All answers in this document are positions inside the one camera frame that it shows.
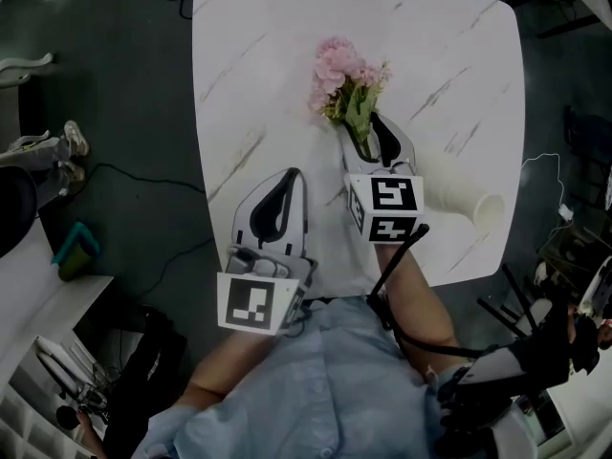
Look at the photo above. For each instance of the pink flowers bouquet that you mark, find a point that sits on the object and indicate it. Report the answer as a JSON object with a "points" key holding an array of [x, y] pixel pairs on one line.
{"points": [[342, 77]]}

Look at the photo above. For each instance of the person's right forearm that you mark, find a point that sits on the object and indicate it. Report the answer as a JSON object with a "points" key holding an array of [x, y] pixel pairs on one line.
{"points": [[421, 299]]}

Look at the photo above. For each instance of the white chair leg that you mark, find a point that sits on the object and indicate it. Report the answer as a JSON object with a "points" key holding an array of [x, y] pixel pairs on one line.
{"points": [[24, 67]]}

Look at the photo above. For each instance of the white vase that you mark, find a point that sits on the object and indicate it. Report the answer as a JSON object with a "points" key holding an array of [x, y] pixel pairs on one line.
{"points": [[454, 189]]}

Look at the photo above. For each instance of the teal green holder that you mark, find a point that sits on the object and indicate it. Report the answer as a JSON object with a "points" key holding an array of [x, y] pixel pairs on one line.
{"points": [[76, 251]]}

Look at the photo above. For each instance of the person's left forearm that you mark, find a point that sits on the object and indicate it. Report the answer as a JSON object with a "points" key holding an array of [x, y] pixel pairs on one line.
{"points": [[225, 361]]}

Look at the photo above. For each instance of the white side desk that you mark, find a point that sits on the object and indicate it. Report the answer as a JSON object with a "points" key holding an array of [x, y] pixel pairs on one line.
{"points": [[43, 304]]}

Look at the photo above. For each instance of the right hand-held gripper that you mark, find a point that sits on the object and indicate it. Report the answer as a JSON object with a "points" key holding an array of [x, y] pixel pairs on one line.
{"points": [[387, 203]]}

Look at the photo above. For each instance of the light blue shirt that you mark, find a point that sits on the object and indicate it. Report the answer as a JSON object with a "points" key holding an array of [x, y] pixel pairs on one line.
{"points": [[311, 385]]}

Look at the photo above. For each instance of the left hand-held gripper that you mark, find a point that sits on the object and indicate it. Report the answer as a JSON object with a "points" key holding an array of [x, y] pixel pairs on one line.
{"points": [[246, 304]]}

